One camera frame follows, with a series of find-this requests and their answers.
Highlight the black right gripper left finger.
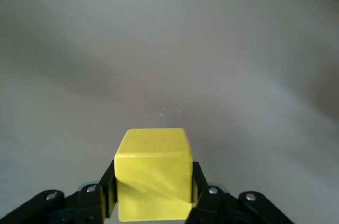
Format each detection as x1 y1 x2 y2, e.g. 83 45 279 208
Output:
23 160 118 224

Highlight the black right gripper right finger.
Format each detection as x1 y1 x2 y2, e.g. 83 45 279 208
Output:
186 160 286 224

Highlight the yellow cube block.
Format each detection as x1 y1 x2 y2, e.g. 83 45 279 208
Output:
113 128 199 222

